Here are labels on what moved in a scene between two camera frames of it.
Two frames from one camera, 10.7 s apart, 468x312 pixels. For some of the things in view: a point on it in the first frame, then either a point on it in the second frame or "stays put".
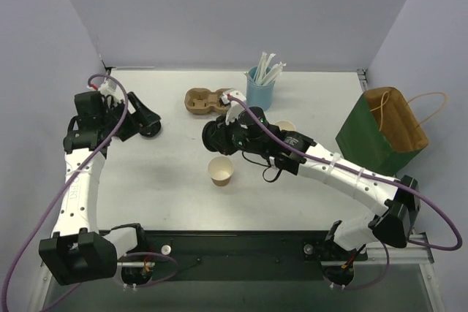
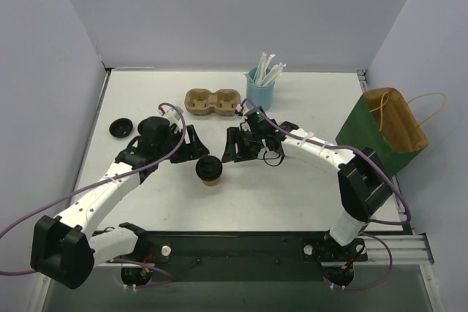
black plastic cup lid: x=210 y=137 to x=208 y=168
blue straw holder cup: x=259 y=98 stays put
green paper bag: x=382 y=132 stays put
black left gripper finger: x=151 y=131 to x=183 y=158
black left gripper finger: x=145 y=116 to x=196 y=149
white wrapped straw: x=273 y=73 stays put
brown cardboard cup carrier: x=202 y=101 stays put
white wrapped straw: x=266 y=67 stays put
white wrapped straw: x=262 y=68 stays put
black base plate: x=238 y=256 stays put
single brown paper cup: x=220 y=170 to x=210 y=183
